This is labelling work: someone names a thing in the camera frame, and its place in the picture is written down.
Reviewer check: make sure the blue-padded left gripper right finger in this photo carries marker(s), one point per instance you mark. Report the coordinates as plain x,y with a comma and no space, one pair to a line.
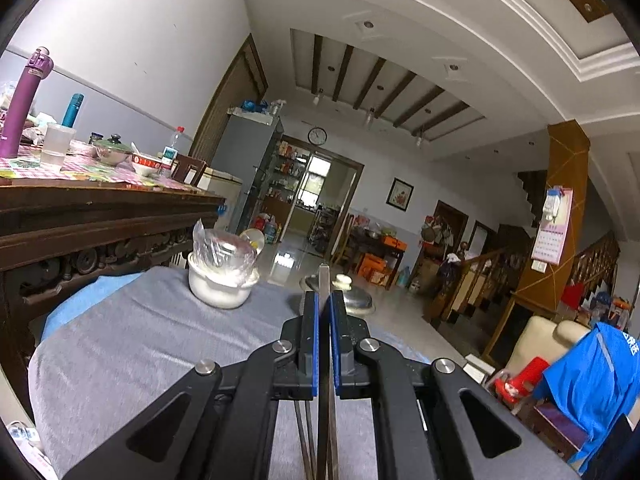
432,421

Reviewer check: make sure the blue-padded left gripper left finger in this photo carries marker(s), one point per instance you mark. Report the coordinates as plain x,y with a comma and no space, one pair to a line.
216,422

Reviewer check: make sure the dark chopstick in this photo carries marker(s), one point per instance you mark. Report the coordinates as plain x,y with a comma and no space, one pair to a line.
327,463
302,410

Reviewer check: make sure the white step stool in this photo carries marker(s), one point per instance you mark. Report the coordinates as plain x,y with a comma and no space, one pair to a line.
478,369

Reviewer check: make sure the red child chair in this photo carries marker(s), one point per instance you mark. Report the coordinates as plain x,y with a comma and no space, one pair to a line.
511,388

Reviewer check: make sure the grey felt table cloth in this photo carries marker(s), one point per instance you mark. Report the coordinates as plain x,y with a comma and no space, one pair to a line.
99,371

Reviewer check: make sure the aluminium pot with lid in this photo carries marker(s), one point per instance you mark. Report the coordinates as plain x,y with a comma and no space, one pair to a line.
357,301

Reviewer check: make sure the white bowl with plastic bag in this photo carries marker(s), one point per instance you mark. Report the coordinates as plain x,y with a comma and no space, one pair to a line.
222,268

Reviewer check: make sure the beige sofa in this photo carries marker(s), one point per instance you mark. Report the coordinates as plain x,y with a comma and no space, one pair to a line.
546,339

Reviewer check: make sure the blue jacket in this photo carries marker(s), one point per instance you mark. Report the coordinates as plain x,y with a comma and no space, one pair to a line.
594,384

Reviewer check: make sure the blue round table cover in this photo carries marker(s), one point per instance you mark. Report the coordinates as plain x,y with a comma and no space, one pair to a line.
83,300

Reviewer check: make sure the white chest freezer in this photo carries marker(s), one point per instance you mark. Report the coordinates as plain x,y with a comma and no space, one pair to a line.
224,185

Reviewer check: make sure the dark wooden sideboard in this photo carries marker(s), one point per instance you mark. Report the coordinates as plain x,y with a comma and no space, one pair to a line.
58,236

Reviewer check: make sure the clear water bottle red cap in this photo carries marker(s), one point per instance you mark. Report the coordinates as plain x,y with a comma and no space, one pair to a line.
170,152

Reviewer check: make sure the grey refrigerator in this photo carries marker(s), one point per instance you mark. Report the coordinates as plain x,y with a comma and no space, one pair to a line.
245,151

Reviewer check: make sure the teal thermos bottle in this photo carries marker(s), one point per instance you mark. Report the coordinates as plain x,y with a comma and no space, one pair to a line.
72,110

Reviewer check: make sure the purple thermos bottle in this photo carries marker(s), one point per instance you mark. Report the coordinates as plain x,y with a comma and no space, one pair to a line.
38,67

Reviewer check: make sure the wall calendar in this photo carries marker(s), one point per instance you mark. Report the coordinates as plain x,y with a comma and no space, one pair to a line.
553,226

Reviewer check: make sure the framed wall picture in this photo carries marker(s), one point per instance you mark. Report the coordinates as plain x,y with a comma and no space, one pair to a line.
399,195

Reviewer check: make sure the round wall clock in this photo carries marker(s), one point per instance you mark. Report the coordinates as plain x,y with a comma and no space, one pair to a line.
317,136

